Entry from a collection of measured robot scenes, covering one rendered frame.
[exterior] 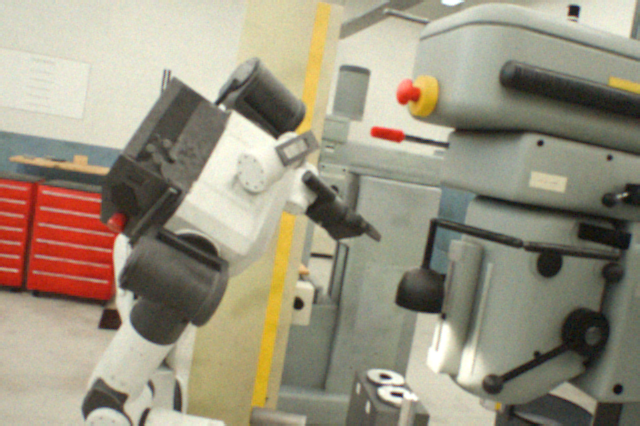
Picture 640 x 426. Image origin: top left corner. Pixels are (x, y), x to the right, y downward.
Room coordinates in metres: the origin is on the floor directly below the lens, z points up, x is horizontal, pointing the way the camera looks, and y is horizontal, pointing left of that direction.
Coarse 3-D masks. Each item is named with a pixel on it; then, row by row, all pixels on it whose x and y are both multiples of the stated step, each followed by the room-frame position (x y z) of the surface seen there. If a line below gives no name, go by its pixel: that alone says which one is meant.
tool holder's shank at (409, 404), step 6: (408, 396) 0.96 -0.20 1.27; (414, 396) 0.96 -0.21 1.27; (402, 402) 0.96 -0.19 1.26; (408, 402) 0.95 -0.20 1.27; (414, 402) 0.95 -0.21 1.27; (402, 408) 0.95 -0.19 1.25; (408, 408) 0.95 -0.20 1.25; (414, 408) 0.95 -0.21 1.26; (402, 414) 0.95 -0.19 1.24; (408, 414) 0.95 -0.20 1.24; (402, 420) 0.95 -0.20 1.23; (408, 420) 0.95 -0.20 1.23
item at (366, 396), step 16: (368, 384) 1.31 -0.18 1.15; (384, 384) 1.30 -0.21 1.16; (400, 384) 1.31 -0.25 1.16; (352, 400) 1.36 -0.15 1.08; (368, 400) 1.24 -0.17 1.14; (384, 400) 1.21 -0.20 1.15; (400, 400) 1.21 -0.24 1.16; (352, 416) 1.34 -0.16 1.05; (368, 416) 1.22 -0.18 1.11; (384, 416) 1.18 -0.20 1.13; (416, 416) 1.19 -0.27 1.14
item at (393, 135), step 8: (376, 128) 0.97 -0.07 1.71; (384, 128) 0.97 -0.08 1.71; (392, 128) 0.98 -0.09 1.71; (376, 136) 0.97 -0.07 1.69; (384, 136) 0.97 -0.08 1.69; (392, 136) 0.97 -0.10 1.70; (400, 136) 0.98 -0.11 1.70; (408, 136) 0.99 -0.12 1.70; (416, 136) 0.99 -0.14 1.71; (424, 144) 1.00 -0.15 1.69; (432, 144) 1.00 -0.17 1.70; (440, 144) 1.00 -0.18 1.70; (448, 144) 1.01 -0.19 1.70
